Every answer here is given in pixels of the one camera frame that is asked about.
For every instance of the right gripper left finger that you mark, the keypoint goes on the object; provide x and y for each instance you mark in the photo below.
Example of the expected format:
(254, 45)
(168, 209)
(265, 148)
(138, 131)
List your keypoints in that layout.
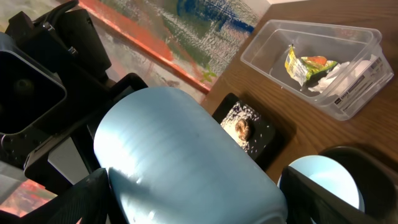
(85, 202)

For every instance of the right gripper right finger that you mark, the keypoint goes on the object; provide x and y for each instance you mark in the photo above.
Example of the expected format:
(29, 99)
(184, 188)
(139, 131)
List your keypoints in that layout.
(306, 199)

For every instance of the light blue bowl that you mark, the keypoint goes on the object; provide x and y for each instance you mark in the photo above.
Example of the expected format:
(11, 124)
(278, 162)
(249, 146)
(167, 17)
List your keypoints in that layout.
(332, 176)

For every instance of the light blue cup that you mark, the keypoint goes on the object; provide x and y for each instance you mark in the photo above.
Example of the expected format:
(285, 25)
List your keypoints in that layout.
(169, 161)

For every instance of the brown mushroom scrap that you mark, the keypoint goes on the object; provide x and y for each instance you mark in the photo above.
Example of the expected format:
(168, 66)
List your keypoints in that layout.
(243, 129)

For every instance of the yellow green snack wrapper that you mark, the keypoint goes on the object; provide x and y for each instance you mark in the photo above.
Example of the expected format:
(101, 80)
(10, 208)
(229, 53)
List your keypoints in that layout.
(307, 70)

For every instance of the white rice pile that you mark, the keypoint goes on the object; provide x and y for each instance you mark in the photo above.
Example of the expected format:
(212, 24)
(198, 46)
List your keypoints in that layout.
(238, 111)

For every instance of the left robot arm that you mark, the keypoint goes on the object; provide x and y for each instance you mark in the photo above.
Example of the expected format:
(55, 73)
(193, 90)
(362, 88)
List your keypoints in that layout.
(54, 87)

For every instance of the brown serving tray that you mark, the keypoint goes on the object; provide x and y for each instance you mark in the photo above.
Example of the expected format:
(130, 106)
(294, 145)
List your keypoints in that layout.
(376, 182)

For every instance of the black plastic tray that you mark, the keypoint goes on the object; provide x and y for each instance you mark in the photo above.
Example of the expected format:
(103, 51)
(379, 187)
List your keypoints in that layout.
(272, 140)

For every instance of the clear plastic bin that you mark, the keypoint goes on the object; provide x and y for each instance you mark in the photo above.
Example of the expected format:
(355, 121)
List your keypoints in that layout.
(337, 69)

